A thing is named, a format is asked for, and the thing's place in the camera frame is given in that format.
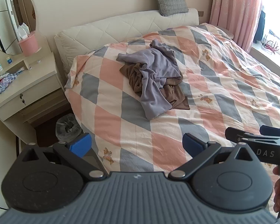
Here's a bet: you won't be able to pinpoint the oval mirror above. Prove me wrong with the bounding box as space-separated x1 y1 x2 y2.
0 0 36 56

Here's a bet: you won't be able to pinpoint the cream quilted headboard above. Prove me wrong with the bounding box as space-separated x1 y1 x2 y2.
54 8 199 75

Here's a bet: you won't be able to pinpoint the blue floral cloth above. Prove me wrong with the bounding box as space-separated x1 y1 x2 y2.
0 73 20 95

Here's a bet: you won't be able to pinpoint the brown garment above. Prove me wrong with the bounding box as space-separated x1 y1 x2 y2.
120 63 190 111

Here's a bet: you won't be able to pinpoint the cream dressing table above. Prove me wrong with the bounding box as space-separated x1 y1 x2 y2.
0 0 69 126

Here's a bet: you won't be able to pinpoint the pink curtain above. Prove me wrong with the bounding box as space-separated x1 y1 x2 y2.
209 0 264 53

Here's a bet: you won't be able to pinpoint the purple pants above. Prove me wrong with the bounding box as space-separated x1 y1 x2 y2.
117 38 182 119

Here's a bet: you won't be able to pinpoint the red wire rack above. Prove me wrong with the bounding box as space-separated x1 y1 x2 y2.
261 34 280 54

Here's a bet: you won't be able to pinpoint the person's right hand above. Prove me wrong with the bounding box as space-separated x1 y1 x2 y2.
273 167 280 213

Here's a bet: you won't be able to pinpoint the checkered bear print quilt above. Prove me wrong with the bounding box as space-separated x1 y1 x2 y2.
64 23 280 175

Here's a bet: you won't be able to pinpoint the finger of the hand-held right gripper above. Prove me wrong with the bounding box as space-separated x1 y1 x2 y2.
225 127 259 143
259 125 280 136

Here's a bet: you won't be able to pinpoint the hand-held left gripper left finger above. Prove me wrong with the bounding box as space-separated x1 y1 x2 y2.
20 133 109 181

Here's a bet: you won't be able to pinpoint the white tissue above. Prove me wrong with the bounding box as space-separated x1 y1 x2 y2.
17 23 29 41

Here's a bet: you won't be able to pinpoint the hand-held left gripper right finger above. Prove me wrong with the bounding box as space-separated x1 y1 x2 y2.
168 133 260 181

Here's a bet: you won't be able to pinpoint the dark hanging garment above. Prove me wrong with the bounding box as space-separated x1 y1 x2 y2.
253 5 266 43

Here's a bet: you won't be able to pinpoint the pink tissue bucket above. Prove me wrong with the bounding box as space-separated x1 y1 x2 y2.
18 31 42 57

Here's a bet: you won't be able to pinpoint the trash bin with plastic bag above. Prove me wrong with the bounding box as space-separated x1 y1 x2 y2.
55 113 83 143

